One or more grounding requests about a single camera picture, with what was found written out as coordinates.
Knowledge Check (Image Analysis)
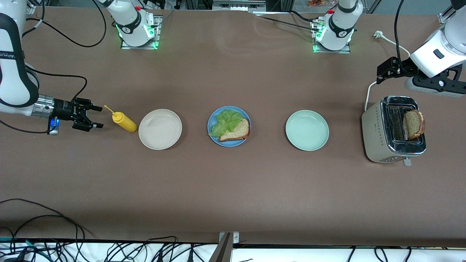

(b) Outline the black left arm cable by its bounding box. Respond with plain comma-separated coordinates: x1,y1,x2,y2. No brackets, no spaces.
393,0,406,73

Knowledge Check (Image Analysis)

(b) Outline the beige chrome two-slot toaster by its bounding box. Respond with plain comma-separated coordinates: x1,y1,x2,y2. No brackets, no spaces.
362,96,427,167

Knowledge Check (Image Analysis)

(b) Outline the aluminium frame post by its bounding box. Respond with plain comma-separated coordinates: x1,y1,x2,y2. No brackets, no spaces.
209,232,241,262

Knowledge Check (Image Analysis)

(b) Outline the white toaster power cord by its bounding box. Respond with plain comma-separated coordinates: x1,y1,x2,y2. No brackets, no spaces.
364,31,411,111

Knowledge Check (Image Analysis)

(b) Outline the black looped table cable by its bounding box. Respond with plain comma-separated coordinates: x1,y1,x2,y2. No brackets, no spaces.
0,215,86,262
0,198,93,241

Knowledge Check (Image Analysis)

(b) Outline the aluminium frame profile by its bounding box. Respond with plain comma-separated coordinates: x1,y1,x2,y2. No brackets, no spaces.
438,5,455,24

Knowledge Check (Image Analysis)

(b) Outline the brown toast bread slice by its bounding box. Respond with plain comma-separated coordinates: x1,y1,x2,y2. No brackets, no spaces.
403,110,426,140
219,118,251,142

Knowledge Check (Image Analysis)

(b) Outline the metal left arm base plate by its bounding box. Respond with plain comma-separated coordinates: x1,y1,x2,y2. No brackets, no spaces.
311,20,352,54

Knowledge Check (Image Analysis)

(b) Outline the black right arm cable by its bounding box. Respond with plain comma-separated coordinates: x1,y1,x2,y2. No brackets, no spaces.
0,0,108,134

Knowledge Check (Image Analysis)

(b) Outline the black base cable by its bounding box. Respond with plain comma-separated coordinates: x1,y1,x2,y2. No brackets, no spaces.
249,10,319,32
144,0,175,29
289,10,316,22

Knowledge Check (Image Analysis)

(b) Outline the yellow mustard squeeze bottle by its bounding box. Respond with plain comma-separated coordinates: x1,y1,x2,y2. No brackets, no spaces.
104,105,138,132

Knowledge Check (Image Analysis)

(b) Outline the grey metal box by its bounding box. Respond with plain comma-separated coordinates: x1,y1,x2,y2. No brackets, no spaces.
212,0,267,11

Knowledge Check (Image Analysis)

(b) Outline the green lettuce leaf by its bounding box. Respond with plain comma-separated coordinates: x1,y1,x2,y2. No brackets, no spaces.
209,109,244,138

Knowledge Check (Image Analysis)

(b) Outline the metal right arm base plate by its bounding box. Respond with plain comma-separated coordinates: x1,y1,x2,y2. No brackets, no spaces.
120,15,161,50

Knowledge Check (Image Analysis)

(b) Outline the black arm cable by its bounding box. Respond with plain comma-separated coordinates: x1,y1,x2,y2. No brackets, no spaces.
393,0,406,73
0,0,108,134

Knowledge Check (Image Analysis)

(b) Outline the off-white plate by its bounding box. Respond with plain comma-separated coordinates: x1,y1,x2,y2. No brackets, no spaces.
138,109,182,150

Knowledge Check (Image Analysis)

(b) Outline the blue plate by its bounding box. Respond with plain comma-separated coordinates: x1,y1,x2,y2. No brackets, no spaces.
207,106,252,147

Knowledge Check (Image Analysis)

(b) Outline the mint green plate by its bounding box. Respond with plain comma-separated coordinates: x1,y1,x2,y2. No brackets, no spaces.
285,110,329,151

